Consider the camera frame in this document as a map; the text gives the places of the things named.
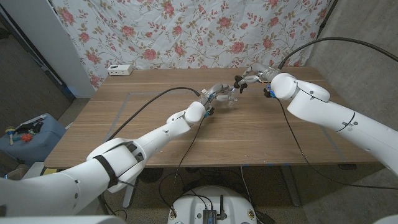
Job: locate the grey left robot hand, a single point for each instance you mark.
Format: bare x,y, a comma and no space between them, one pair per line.
214,90

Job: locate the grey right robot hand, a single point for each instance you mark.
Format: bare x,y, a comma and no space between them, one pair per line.
264,73

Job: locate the clear plastic dispenser bottle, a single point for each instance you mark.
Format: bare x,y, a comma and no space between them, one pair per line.
231,102

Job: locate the black pump head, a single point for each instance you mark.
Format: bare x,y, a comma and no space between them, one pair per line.
241,84

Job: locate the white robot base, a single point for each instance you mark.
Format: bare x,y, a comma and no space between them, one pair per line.
192,205

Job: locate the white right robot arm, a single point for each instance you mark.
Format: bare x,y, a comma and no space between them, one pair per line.
326,109

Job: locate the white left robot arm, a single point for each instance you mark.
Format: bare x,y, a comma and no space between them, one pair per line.
155,140

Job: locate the floral backdrop cloth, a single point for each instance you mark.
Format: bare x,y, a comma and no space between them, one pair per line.
192,31

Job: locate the black backdrop pole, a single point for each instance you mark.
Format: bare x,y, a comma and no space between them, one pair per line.
326,15

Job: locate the white power strip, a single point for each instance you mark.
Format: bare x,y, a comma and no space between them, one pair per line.
119,70

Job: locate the black round object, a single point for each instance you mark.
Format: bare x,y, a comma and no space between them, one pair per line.
154,175

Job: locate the grey table leg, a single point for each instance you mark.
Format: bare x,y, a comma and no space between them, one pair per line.
290,186

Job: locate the black antenna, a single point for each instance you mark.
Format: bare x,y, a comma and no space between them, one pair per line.
222,207

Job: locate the grey computer box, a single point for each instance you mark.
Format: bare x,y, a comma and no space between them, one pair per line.
209,216

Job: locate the white table leg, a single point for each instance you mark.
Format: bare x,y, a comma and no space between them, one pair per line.
128,197

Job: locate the white flat stick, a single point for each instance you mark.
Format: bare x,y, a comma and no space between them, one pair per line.
34,119

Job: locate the blue storage box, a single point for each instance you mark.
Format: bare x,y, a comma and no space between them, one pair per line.
40,146

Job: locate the black toy pieces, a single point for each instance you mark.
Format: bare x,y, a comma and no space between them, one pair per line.
34,127

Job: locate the orange toy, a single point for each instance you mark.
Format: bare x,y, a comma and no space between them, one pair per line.
26,137

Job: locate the white mat with yellow print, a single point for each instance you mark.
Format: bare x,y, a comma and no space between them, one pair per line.
32,168

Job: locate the wooden toy mallet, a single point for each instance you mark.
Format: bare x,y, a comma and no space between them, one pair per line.
10,130

